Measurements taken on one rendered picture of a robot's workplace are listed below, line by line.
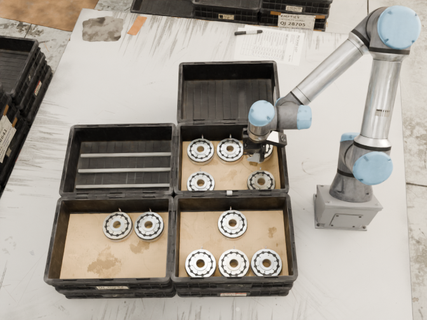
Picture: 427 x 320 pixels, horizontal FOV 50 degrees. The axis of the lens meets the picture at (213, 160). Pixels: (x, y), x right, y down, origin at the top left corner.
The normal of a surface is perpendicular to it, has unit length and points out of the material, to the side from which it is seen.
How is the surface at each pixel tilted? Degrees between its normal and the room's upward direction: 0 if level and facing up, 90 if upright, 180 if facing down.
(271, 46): 0
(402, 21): 40
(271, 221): 0
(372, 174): 55
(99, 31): 2
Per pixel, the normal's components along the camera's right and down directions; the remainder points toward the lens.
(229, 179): -0.02, -0.50
